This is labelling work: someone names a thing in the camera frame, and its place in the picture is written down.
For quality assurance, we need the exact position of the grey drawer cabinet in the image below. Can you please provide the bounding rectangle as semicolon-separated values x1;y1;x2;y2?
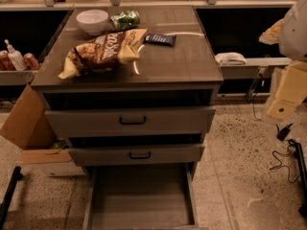
30;5;224;177

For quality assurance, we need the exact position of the grey shelf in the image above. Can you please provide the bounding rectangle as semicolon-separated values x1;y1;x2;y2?
0;70;37;86
221;57;291;80

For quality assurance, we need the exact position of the black pole left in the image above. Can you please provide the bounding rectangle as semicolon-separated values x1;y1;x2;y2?
0;166;23;230

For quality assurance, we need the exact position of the grey left side shelf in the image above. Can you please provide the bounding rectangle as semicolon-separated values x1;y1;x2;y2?
0;70;37;86

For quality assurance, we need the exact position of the middle drawer with handle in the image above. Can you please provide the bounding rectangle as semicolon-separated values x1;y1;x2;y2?
68;144;204;167

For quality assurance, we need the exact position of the open bottom drawer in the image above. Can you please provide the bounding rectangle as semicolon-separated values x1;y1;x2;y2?
83;163;198;230

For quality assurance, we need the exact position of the black stand right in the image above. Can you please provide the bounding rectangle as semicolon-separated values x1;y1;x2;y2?
295;143;307;218

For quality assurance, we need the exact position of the dark blue snack bar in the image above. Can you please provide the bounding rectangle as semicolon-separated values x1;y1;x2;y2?
143;34;177;47

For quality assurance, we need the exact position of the brown chip bag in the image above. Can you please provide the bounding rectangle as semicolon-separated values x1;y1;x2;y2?
59;29;147;80

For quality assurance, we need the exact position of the folded white cloth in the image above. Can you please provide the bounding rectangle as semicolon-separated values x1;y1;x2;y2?
215;52;247;65

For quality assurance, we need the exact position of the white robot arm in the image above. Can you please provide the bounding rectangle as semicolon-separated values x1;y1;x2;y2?
259;0;307;125

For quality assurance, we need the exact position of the white ceramic bowl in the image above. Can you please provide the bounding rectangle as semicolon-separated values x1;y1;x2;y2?
76;10;108;35

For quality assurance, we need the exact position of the green soda can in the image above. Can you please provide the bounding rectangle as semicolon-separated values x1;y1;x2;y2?
110;11;140;32

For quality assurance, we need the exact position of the black power adapter cable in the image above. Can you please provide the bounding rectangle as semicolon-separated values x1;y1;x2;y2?
251;77;301;184

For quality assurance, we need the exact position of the red soda can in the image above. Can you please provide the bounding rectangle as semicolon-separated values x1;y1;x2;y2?
24;53;40;70
0;50;14;71

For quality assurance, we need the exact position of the grey right side shelf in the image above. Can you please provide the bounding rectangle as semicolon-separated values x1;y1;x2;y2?
221;57;291;80

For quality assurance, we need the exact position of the drawer with handle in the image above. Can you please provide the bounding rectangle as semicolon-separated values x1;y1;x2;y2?
45;106;215;138
68;144;204;167

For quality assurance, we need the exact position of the top drawer with handle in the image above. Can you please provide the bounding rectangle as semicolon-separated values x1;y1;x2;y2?
45;106;215;138

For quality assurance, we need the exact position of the white pump bottle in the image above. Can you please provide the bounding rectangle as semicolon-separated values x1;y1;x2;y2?
5;39;27;71

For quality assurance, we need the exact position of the brown cardboard box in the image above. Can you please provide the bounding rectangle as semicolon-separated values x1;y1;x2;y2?
0;85;84;176

